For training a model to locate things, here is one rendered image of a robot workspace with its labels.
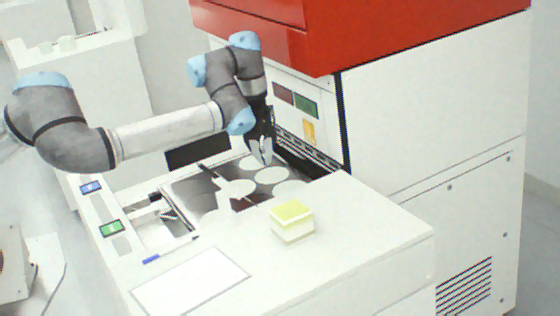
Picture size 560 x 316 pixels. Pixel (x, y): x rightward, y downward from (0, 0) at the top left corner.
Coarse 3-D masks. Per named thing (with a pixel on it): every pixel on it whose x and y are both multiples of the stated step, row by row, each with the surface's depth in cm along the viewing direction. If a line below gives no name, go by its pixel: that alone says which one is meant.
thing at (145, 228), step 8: (144, 224) 153; (152, 224) 152; (160, 224) 151; (144, 232) 149; (152, 232) 149; (160, 232) 148; (168, 232) 147; (144, 240) 146; (152, 240) 145; (160, 240) 145; (168, 240) 144; (152, 248) 142
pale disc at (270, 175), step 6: (264, 168) 166; (270, 168) 166; (276, 168) 165; (282, 168) 165; (258, 174) 164; (264, 174) 163; (270, 174) 163; (276, 174) 162; (282, 174) 162; (258, 180) 161; (264, 180) 160; (270, 180) 160; (276, 180) 159
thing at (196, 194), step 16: (240, 160) 173; (272, 160) 170; (192, 176) 169; (208, 176) 168; (224, 176) 166; (240, 176) 164; (288, 176) 160; (304, 176) 159; (176, 192) 162; (192, 192) 160; (208, 192) 159; (256, 192) 155; (192, 208) 153; (208, 208) 151; (240, 208) 149; (192, 224) 146
